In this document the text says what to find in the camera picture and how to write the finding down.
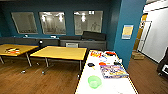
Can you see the small black bowl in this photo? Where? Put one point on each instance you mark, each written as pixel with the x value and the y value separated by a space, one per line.
pixel 91 64

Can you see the small colourful item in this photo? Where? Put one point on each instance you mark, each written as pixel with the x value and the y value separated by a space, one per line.
pixel 12 50

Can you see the white table with items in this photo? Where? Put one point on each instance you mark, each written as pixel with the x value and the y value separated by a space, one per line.
pixel 110 87

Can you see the white wall socket strip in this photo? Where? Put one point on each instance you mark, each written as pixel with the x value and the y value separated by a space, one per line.
pixel 53 36

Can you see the white rectangular panel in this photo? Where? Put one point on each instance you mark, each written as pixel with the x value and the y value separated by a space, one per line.
pixel 71 44

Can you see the dark grey sofa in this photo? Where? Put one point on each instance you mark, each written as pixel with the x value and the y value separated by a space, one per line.
pixel 86 41

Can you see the colourful board game box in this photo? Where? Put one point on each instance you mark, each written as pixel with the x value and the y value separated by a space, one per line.
pixel 114 71

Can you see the green plastic bowl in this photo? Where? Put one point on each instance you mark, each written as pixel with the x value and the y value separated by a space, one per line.
pixel 94 81

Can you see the brown cardboard box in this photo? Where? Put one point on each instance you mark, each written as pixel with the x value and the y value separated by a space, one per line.
pixel 137 55

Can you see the small red disc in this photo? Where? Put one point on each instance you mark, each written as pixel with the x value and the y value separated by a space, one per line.
pixel 102 63

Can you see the interior wall window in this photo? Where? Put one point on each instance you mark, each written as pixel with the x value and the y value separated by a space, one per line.
pixel 52 22
pixel 88 22
pixel 24 22

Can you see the wooden door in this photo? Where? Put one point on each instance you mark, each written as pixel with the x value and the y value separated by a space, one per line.
pixel 140 33

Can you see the yellow rectangular table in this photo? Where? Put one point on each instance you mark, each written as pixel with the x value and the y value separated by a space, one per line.
pixel 23 48
pixel 60 52

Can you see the yellow wall notice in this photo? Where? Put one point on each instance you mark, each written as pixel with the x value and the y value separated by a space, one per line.
pixel 127 31

